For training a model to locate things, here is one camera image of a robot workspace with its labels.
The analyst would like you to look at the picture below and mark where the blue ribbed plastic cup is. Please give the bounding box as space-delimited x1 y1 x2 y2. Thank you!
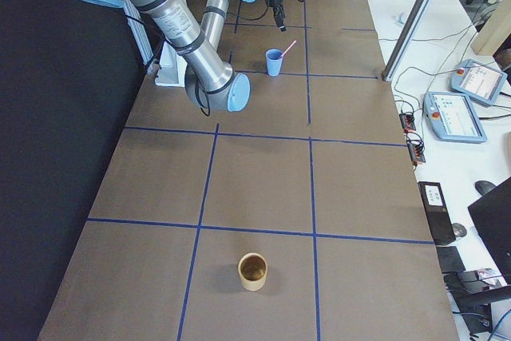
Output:
265 49 283 77

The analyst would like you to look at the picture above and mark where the tan bamboo cup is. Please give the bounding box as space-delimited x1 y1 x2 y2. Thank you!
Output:
237 252 268 291

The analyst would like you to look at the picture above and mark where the black orange connector board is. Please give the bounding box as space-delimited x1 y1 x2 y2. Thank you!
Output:
399 112 416 133
406 139 426 165

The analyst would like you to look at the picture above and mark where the far teach pendant tablet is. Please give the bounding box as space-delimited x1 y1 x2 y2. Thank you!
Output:
450 59 507 106

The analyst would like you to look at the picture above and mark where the teach pendant tablet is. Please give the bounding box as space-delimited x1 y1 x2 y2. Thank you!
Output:
450 59 507 106
423 92 487 144

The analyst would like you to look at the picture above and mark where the near teach pendant tablet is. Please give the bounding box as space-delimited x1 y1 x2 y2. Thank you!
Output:
423 92 487 144

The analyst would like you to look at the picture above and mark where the black power adapter box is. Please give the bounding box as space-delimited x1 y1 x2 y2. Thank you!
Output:
418 181 456 246

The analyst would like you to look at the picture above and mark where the black computer mouse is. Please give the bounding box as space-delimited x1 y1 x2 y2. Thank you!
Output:
474 180 496 196

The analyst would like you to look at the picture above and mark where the black monitor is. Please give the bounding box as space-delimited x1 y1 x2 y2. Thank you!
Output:
468 178 510 276

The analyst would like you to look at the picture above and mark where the white pedestal base plate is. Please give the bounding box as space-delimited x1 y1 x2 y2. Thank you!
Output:
155 42 188 88

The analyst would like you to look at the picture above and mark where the aluminium frame post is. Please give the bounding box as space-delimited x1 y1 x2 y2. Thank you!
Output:
382 0 432 82

